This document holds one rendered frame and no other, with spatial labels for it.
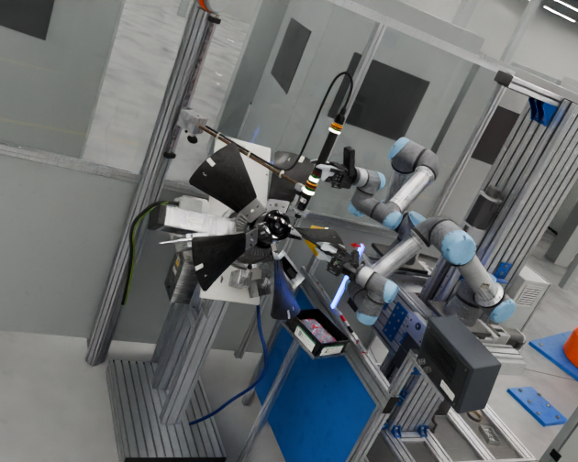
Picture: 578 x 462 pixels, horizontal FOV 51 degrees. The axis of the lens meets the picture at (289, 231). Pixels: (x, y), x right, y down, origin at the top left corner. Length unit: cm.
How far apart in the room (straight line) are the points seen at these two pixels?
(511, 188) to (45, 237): 212
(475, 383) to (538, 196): 112
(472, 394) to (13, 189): 203
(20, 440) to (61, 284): 75
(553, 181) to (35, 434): 246
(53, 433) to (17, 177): 111
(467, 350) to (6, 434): 187
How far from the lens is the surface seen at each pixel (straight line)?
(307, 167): 246
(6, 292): 316
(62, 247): 303
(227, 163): 227
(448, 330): 208
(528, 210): 287
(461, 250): 227
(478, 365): 198
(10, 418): 293
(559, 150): 281
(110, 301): 304
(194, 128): 258
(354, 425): 252
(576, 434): 359
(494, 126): 627
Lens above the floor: 204
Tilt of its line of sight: 21 degrees down
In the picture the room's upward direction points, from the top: 23 degrees clockwise
